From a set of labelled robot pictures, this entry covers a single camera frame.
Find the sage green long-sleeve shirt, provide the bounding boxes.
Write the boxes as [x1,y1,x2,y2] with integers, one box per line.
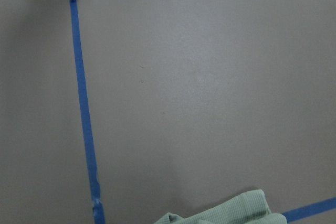
[156,189,287,224]

